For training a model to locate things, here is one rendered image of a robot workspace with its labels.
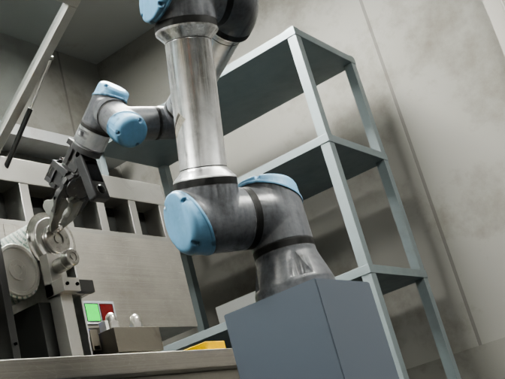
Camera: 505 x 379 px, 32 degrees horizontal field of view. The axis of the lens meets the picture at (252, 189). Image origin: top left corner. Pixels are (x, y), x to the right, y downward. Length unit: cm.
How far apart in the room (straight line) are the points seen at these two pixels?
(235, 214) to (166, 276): 138
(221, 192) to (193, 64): 23
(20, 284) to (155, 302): 89
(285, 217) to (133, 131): 45
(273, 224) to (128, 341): 65
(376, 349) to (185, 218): 41
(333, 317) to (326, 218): 263
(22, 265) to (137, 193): 101
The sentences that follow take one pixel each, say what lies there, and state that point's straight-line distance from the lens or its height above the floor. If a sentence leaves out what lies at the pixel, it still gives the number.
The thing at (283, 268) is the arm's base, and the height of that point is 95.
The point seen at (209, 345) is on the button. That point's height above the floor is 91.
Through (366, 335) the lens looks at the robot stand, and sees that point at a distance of 156.
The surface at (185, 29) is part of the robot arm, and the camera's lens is 158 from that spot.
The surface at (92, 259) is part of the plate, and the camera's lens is 266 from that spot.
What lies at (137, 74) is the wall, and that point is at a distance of 496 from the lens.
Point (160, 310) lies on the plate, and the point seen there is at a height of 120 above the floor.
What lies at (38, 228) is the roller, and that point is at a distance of 206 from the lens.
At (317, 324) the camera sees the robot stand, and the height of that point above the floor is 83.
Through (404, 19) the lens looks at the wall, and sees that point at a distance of 410.
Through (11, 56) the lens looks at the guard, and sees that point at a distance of 245.
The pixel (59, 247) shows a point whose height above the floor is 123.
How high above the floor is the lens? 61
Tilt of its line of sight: 18 degrees up
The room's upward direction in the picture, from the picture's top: 16 degrees counter-clockwise
